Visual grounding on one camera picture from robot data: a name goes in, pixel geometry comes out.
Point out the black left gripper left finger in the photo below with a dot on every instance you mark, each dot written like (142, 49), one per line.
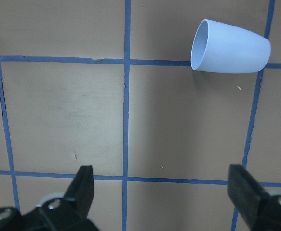
(66, 213)

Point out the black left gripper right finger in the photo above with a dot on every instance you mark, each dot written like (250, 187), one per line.
(260, 209)

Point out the light blue plastic cup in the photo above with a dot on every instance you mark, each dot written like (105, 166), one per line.
(223, 48)

